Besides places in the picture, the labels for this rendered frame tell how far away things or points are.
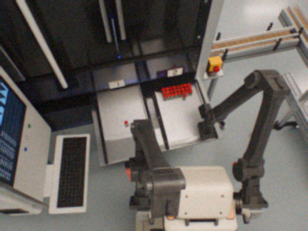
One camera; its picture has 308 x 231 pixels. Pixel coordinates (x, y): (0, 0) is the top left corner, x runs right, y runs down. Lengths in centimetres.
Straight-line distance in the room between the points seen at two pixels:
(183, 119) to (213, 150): 95
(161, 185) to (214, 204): 33
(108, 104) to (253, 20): 226
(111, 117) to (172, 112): 36
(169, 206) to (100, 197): 166
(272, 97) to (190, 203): 46
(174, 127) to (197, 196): 69
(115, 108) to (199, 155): 108
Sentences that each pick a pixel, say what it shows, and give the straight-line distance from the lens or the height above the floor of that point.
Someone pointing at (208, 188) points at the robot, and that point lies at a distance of 103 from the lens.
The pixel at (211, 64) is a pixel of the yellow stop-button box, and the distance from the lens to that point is 171.
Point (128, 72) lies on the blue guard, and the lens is 156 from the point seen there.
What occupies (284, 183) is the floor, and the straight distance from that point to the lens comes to 267.
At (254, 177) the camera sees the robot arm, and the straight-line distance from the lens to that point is 123.
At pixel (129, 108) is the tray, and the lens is 169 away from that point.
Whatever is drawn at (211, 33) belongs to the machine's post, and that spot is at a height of 129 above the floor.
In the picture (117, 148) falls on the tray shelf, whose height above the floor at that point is 88.
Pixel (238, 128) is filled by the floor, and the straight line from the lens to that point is 270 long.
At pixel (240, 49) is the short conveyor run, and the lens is 195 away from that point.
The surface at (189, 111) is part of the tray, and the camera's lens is 169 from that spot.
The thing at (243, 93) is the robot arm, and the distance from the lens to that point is 117.
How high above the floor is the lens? 237
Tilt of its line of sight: 63 degrees down
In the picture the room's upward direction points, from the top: straight up
